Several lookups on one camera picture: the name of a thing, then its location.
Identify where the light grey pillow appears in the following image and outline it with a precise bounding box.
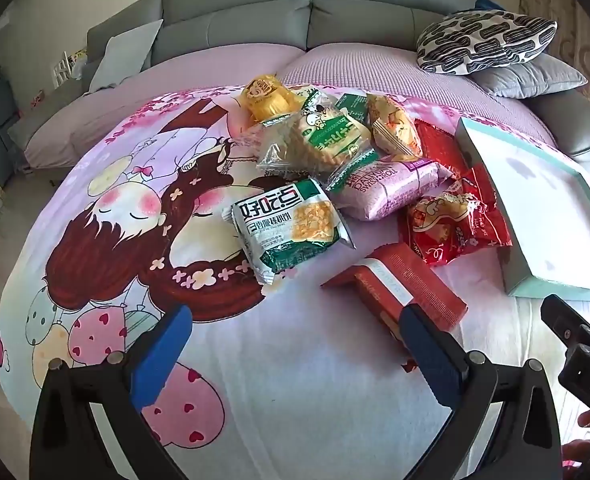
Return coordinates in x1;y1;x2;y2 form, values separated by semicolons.
89;19;165;93

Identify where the yellow snack packet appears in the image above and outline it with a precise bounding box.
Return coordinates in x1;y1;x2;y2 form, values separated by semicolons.
239;74;301;123

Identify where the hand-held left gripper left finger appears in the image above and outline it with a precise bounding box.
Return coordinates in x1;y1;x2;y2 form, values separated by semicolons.
29;304;194;480

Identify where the patterned beige curtain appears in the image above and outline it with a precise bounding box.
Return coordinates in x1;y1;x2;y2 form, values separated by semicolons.
518;0;590;121

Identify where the pink sofa cover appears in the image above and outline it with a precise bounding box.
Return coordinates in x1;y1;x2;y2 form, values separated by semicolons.
22;42;590;166

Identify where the green white cartoon cracker packet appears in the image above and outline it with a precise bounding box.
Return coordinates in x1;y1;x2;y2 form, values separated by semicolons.
295;91;383;186

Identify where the red patterned packet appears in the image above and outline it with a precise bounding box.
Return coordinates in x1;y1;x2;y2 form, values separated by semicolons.
412;117;471;181

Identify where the green white biscuit packet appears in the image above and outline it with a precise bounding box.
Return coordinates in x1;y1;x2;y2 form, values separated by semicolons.
221;177;356;286

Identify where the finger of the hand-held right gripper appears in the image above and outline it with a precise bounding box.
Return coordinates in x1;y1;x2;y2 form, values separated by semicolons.
541;294;590;356

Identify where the clear bun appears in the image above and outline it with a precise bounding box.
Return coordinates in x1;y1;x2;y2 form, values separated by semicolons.
255;110;336;181

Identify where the red cartoon snack packet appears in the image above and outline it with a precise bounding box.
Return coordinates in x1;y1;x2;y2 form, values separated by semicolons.
397;165;513;267

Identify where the pink swiss roll packet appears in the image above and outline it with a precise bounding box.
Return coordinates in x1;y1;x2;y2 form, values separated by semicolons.
325;152;453;222

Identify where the teal shallow box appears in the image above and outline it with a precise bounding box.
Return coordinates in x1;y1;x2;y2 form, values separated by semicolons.
455;117;590;300

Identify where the orange chips packet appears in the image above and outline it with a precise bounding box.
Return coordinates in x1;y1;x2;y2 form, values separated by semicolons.
365;92;424;161

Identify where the grey quilted pillow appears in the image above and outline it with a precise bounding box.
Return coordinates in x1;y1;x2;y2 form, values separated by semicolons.
475;52;590;98

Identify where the red cardboard box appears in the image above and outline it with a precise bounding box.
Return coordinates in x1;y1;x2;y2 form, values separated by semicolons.
320;242;468;373

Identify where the person's right hand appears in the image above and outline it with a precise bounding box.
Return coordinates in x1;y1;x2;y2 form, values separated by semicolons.
561;409;590;480

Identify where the black white patterned pillow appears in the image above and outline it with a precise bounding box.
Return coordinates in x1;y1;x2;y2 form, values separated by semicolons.
415;9;558;76

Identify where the white rack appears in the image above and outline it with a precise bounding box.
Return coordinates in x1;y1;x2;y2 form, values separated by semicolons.
52;50;88;88

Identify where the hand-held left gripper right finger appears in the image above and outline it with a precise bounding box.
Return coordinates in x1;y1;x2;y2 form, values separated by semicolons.
399;303;561;480

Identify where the cream pastry packet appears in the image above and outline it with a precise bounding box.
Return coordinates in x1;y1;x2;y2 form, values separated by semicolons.
285;85;326;111

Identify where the dark green small packet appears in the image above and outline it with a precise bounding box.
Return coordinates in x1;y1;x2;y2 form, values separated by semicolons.
335;92;373;126

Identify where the grey sofa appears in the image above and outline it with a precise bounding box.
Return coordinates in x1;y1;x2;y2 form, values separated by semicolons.
7;0;590;181

